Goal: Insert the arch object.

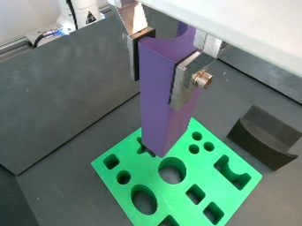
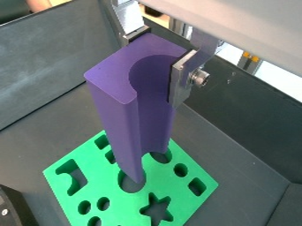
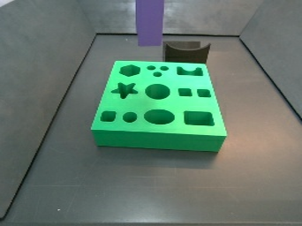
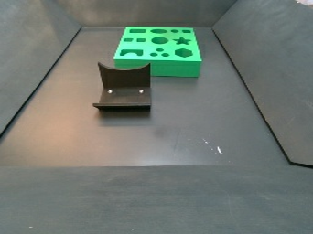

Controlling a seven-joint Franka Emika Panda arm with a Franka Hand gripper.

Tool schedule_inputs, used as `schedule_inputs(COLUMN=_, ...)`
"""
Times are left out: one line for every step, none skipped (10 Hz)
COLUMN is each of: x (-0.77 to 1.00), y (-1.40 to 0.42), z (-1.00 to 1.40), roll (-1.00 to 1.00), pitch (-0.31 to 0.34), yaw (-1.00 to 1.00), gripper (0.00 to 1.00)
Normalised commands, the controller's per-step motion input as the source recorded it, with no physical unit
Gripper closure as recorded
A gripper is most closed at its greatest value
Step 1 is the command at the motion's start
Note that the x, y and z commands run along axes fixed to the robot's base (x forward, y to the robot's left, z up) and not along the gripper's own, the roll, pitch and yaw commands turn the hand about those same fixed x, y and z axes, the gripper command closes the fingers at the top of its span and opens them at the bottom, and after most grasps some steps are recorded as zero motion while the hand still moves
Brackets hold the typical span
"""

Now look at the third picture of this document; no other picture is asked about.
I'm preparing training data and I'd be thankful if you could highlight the black curved holder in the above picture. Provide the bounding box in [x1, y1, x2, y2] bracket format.
[163, 41, 211, 64]

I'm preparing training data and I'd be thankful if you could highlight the green shape sorter block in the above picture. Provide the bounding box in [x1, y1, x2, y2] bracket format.
[91, 61, 227, 152]

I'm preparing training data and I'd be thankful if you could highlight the purple arch block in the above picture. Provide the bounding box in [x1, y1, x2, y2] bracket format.
[137, 0, 165, 46]

